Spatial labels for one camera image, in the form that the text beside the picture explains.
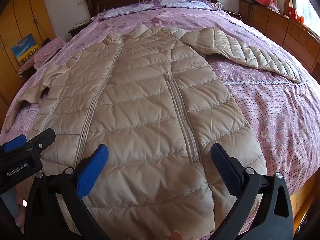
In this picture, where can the yellow wooden wardrobe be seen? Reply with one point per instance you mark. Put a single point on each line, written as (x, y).
(15, 17)

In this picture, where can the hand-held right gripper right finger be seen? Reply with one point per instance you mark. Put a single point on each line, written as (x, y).
(225, 170)

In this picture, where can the beige quilted down coat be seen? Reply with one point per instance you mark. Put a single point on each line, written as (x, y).
(140, 105)

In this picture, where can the small table with pink cloth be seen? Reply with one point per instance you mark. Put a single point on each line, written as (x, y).
(47, 50)

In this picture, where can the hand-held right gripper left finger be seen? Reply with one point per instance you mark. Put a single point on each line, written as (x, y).
(92, 170)

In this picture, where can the blue and yellow painting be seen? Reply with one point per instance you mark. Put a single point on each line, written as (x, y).
(25, 50)

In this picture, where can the brown wooden dresser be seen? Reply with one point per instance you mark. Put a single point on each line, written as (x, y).
(275, 27)

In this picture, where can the dark wooden nightstand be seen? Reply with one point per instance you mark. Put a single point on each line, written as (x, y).
(75, 32)

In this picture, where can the purple ruffled pillow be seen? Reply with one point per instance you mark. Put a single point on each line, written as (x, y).
(182, 3)
(125, 11)

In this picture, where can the person's right hand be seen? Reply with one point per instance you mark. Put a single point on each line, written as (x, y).
(175, 236)

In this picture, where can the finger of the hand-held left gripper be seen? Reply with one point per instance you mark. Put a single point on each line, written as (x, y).
(15, 142)
(42, 137)

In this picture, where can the pink floral bedspread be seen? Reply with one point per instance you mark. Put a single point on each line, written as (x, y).
(275, 110)

